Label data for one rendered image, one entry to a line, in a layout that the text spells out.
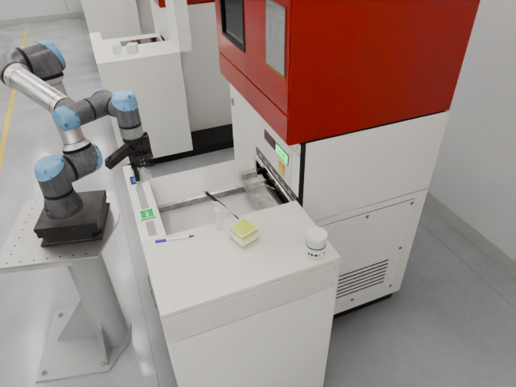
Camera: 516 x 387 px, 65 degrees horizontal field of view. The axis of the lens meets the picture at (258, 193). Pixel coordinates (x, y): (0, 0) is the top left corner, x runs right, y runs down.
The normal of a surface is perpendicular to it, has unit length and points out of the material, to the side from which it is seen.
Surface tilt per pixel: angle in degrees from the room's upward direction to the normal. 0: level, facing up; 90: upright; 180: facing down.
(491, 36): 90
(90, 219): 2
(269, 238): 0
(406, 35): 90
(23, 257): 0
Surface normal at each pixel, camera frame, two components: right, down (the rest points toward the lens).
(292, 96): 0.37, 0.55
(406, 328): -0.02, -0.80
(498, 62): -0.93, 0.24
